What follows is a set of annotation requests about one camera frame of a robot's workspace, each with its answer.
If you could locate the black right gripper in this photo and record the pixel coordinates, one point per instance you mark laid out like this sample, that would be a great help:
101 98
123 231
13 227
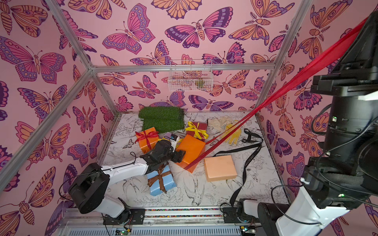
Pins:
341 87

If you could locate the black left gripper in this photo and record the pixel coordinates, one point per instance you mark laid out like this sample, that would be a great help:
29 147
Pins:
176 158

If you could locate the large orange gift box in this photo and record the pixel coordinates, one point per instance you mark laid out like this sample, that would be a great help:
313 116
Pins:
193 148

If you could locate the peach gift box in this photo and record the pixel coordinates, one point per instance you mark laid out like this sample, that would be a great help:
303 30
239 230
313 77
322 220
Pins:
219 168

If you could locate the black printed ribbon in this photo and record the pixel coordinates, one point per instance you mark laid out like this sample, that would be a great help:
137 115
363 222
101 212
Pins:
255 141

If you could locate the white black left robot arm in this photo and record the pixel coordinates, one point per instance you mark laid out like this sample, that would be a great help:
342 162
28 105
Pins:
88 190

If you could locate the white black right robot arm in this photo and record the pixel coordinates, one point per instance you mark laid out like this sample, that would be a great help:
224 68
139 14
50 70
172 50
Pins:
344 175

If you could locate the brown ribbon on blue box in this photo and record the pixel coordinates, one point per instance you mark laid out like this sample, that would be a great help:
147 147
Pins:
159 177

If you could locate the lilac gift box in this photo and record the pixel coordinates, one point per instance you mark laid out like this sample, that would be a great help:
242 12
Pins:
171 137

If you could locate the small orange gift box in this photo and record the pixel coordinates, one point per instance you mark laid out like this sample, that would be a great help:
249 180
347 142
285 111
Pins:
146 139

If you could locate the red ribbon on small box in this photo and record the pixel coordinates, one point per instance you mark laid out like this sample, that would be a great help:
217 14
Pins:
146 136

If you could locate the light blue gift box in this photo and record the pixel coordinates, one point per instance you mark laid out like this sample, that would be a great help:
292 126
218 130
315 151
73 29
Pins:
161 183

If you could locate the yellow ribbon on red box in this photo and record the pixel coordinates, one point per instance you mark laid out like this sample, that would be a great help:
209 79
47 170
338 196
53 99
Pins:
196 129

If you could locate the green artificial grass mat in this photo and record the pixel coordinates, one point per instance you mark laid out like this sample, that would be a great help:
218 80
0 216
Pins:
163 119

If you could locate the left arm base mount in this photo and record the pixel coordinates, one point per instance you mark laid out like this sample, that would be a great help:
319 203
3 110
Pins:
134 216

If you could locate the white wire basket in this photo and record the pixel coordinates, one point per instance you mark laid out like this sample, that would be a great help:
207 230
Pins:
191 75

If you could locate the aluminium frame post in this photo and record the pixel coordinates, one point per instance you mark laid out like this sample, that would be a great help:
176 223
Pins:
294 27

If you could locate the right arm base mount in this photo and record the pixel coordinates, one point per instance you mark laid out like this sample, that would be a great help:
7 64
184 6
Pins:
245 211

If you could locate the aluminium front rail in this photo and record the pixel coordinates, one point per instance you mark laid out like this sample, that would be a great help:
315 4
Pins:
162 221

